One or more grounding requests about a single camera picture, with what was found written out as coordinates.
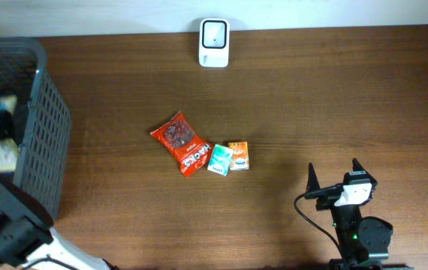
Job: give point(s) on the large yellow wipes bag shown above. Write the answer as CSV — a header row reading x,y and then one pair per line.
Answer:
x,y
9,153

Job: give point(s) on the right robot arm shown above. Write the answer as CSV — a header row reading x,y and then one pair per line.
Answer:
x,y
362,242

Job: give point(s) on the grey plastic basket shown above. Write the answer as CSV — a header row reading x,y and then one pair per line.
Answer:
x,y
42,120

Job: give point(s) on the orange tissue pack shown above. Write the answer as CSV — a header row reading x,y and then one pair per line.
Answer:
x,y
240,160

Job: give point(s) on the white barcode scanner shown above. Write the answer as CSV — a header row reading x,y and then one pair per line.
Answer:
x,y
214,43

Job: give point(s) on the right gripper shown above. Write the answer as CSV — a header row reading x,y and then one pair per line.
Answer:
x,y
327,198

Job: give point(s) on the green tissue pack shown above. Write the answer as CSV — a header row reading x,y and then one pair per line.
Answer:
x,y
220,160

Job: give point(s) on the red Hacks candy bag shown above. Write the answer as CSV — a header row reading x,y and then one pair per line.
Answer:
x,y
180,139

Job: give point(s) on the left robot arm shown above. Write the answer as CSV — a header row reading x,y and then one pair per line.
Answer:
x,y
28,239

